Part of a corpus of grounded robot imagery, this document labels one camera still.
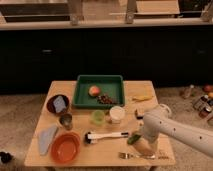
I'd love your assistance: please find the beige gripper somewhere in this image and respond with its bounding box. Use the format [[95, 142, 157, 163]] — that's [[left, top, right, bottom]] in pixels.
[[133, 138, 158, 156]]

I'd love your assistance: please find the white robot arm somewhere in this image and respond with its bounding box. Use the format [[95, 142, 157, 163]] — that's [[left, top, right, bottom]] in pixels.
[[133, 104, 213, 158]]

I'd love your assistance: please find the red orange bowl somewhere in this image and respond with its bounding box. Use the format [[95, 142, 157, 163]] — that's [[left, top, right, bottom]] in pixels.
[[50, 132, 80, 164]]

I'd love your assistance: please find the blue sponge in bowl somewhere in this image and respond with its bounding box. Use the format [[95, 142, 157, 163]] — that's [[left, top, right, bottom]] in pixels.
[[53, 96, 66, 113]]

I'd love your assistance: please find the dark brown bowl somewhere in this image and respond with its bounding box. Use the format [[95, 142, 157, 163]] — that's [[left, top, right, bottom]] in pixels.
[[46, 94, 69, 115]]

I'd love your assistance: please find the brown black block eraser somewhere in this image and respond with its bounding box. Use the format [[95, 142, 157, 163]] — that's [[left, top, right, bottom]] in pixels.
[[135, 109, 145, 120]]

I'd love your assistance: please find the white cup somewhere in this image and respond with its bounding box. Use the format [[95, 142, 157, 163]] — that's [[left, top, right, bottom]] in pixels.
[[109, 106, 125, 123]]

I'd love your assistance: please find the yellow banana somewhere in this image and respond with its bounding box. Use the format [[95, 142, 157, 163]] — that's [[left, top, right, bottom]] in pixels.
[[132, 95, 153, 101]]

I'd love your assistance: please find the green plastic cup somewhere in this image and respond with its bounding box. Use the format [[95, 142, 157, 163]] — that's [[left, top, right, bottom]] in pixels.
[[91, 110, 105, 125]]

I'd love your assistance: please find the dark grapes bunch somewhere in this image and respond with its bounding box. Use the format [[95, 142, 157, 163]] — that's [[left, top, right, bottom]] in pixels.
[[97, 95, 116, 104]]

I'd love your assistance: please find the wooden table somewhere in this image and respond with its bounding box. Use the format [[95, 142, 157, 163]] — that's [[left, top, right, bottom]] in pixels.
[[24, 81, 176, 168]]

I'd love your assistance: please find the peach fruit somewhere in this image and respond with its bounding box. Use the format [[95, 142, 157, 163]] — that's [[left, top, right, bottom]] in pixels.
[[88, 86, 101, 97]]

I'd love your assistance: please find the green plastic tray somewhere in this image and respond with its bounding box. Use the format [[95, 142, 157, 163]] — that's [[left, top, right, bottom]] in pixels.
[[72, 75, 125, 109]]

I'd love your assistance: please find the items pile on floor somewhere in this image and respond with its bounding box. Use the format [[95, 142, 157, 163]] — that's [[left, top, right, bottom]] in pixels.
[[181, 85, 213, 125]]

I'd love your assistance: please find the metal cup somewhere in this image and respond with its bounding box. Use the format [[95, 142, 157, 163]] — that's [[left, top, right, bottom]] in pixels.
[[59, 114, 72, 130]]

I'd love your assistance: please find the light blue cloth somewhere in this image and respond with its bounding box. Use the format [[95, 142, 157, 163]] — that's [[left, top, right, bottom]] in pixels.
[[38, 125, 58, 155]]

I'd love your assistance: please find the black object on floor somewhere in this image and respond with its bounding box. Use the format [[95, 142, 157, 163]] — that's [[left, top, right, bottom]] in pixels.
[[0, 151, 12, 164]]

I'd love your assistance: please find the white handled brush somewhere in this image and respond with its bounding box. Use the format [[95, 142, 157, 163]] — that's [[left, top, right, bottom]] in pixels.
[[84, 132, 129, 144]]

